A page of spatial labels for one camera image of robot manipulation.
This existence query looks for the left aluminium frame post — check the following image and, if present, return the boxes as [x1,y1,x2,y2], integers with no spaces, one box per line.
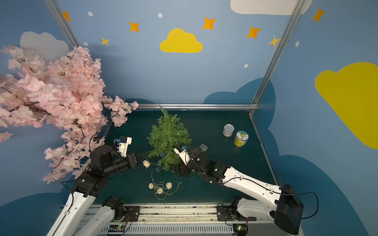
[44,0,79,47]

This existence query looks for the yellow green tin can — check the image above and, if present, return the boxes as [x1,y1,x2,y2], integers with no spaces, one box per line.
[234,130,249,148]

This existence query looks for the left small circuit board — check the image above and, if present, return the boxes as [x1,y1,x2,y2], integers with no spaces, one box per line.
[107,225,127,235]

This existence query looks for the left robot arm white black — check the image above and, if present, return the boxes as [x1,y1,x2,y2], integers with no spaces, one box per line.
[48,143,147,236]

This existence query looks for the horizontal aluminium frame rail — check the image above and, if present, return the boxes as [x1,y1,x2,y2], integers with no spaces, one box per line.
[138,104,259,110]

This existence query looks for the small green christmas tree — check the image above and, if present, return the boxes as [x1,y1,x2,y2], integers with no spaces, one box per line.
[147,107,192,171]

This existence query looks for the aluminium frame post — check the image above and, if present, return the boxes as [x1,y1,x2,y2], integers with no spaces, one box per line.
[44,0,79,47]
[249,0,306,120]

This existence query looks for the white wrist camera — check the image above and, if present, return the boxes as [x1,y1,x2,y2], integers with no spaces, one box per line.
[113,136,132,157]
[174,145,191,165]

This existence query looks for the pink cherry blossom tree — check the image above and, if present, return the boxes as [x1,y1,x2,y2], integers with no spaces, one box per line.
[1,45,138,183]

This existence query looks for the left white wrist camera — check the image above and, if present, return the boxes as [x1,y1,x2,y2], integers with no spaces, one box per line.
[113,136,132,157]

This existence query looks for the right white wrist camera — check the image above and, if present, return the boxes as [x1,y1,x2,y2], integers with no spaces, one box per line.
[174,145,191,165]

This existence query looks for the right aluminium frame post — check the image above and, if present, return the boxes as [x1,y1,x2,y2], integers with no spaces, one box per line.
[249,0,306,120]

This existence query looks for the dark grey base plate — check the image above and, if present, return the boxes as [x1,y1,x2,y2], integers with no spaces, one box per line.
[118,205,141,222]

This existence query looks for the clear battery box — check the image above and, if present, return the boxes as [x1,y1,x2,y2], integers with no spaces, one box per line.
[199,144,208,151]

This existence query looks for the string lights with rattan balls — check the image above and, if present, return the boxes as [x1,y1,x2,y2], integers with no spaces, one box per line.
[142,159,182,201]

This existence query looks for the right small circuit board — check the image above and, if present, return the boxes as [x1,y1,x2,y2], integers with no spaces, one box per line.
[232,224,248,236]

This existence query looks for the small circuit board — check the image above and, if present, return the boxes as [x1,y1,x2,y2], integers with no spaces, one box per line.
[107,225,127,235]
[232,224,248,236]

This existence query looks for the silver tin can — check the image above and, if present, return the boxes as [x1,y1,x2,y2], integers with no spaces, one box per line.
[222,124,235,137]

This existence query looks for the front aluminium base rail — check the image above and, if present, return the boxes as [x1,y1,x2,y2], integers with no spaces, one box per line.
[47,203,305,236]

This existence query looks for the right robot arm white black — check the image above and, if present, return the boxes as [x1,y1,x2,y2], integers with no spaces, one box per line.
[173,148,304,235]

